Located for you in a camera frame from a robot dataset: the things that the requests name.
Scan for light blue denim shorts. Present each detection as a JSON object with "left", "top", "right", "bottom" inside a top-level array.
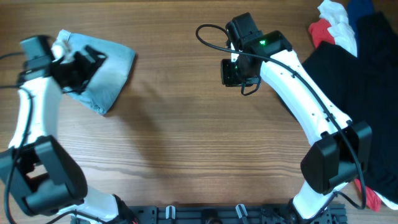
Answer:
[{"left": 56, "top": 30, "right": 136, "bottom": 116}]

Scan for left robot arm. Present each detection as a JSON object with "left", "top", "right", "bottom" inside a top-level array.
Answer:
[{"left": 1, "top": 35, "right": 139, "bottom": 223}]

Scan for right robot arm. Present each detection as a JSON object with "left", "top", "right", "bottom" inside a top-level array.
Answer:
[{"left": 221, "top": 12, "right": 372, "bottom": 223}]

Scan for red garment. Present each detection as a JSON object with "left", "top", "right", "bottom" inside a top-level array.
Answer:
[{"left": 308, "top": 19, "right": 335, "bottom": 48}]

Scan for white garment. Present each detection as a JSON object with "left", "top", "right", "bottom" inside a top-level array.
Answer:
[{"left": 318, "top": 0, "right": 358, "bottom": 57}]

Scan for black garment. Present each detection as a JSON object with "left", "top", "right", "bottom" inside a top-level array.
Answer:
[{"left": 302, "top": 12, "right": 397, "bottom": 203}]

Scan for navy blue garment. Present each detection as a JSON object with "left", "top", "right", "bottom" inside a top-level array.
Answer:
[{"left": 347, "top": 0, "right": 375, "bottom": 44}]

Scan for black left camera cable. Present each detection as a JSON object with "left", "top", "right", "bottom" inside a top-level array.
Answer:
[{"left": 0, "top": 51, "right": 35, "bottom": 224}]

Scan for black camera cable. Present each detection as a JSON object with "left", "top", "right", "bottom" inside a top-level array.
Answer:
[
  {"left": 195, "top": 24, "right": 368, "bottom": 211},
  {"left": 0, "top": 51, "right": 35, "bottom": 224}
]

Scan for black right camera cable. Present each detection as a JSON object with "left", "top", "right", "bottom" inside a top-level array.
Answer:
[{"left": 195, "top": 24, "right": 368, "bottom": 211}]

